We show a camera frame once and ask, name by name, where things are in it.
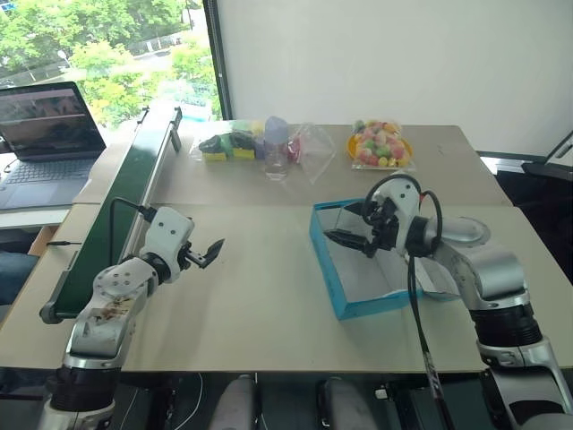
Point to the black metal stand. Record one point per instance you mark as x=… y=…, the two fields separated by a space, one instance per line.
x=550 y=168

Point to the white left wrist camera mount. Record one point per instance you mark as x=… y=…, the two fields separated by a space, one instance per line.
x=168 y=228

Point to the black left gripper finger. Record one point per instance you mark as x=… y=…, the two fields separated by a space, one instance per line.
x=217 y=248
x=199 y=261

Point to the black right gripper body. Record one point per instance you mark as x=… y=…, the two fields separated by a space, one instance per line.
x=384 y=226

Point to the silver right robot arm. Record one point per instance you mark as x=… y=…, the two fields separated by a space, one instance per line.
x=497 y=273

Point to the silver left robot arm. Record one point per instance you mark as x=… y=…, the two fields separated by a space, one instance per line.
x=112 y=286

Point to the black window frame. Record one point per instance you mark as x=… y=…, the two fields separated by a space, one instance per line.
x=220 y=58

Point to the dark blue fabric seat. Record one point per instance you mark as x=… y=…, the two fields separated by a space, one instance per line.
x=15 y=275

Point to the bag of colourful candies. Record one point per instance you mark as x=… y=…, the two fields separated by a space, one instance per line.
x=378 y=143

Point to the blue cardboard box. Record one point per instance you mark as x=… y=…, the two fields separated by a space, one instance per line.
x=331 y=286

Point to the green conveyor belt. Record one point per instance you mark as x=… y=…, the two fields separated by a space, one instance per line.
x=116 y=179

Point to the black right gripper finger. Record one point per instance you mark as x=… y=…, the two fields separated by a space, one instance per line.
x=349 y=238
x=358 y=209

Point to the clear bottle with purple cap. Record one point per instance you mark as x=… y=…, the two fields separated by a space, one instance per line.
x=275 y=152

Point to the yellow plate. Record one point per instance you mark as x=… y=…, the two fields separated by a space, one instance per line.
x=351 y=145

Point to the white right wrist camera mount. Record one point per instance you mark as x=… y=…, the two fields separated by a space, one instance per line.
x=405 y=197

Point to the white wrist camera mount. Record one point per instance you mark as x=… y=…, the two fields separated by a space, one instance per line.
x=405 y=197
x=168 y=228

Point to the empty clear plastic bag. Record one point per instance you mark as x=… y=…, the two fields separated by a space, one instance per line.
x=318 y=152

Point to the dark grey laptop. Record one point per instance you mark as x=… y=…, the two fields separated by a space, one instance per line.
x=45 y=121

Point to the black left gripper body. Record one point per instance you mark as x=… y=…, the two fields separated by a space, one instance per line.
x=185 y=257

